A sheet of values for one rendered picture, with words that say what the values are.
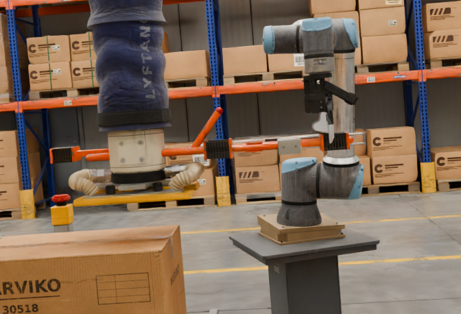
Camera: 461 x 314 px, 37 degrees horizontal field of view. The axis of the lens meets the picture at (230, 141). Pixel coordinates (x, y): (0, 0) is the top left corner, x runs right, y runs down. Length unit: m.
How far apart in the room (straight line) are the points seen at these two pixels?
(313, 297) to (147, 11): 1.44
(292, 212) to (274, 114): 7.69
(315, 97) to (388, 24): 7.34
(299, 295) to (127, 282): 1.09
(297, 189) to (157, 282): 1.06
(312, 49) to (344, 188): 0.92
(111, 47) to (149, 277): 0.67
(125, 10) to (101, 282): 0.78
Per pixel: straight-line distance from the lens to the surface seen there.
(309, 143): 2.07
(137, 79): 2.03
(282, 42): 2.21
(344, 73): 2.76
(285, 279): 2.89
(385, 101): 10.64
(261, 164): 9.21
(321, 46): 2.07
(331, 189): 2.85
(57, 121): 11.03
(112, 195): 2.04
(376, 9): 9.39
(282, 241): 2.87
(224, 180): 9.18
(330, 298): 2.96
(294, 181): 2.87
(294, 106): 10.53
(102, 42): 2.08
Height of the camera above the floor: 1.33
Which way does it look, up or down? 3 degrees down
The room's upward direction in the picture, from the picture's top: 4 degrees counter-clockwise
